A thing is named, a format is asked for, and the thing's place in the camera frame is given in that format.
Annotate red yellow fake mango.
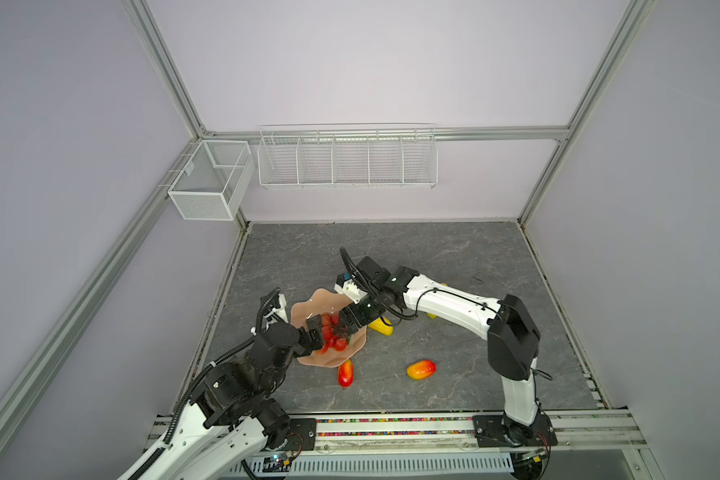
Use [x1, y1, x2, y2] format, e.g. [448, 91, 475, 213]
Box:
[338, 359, 354, 388]

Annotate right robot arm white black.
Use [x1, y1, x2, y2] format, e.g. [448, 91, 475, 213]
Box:
[335, 249, 558, 450]

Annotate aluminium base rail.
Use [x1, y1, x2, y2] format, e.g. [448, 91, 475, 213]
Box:
[143, 409, 646, 460]

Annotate small white mesh basket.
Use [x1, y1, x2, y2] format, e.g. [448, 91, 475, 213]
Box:
[168, 140, 255, 221]

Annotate long white wire basket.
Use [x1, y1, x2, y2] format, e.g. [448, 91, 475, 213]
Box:
[257, 123, 439, 189]

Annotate peach wavy fruit bowl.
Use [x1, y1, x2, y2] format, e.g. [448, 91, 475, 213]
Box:
[290, 289, 367, 368]

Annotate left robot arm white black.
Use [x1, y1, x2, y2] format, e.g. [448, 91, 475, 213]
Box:
[121, 315, 324, 479]

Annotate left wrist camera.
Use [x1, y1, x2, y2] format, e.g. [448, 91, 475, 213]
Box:
[264, 288, 288, 323]

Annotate red fake fruit cluster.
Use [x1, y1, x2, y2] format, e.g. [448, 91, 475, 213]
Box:
[319, 313, 351, 354]

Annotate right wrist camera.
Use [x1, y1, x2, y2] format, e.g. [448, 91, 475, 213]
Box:
[334, 273, 367, 304]

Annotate aluminium frame post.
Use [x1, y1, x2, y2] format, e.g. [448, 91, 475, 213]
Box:
[121, 0, 208, 138]

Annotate red orange fake mango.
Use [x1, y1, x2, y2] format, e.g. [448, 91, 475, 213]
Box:
[406, 360, 437, 381]

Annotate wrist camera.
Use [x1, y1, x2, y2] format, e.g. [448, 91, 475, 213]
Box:
[264, 288, 288, 323]
[334, 273, 367, 304]

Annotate textured yellow fake fruit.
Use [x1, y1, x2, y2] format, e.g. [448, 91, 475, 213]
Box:
[368, 317, 394, 336]

